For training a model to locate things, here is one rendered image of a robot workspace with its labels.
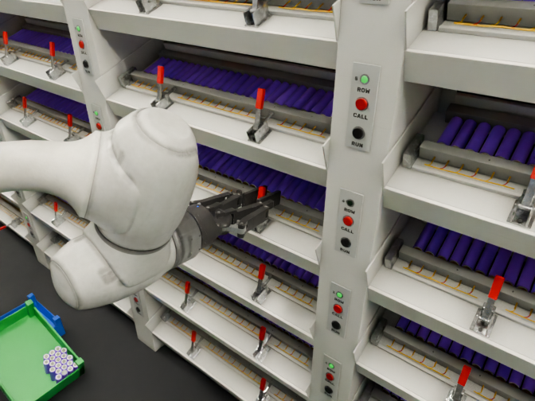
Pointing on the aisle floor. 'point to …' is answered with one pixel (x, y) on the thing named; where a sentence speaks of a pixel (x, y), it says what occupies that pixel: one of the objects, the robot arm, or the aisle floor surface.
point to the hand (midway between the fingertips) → (262, 198)
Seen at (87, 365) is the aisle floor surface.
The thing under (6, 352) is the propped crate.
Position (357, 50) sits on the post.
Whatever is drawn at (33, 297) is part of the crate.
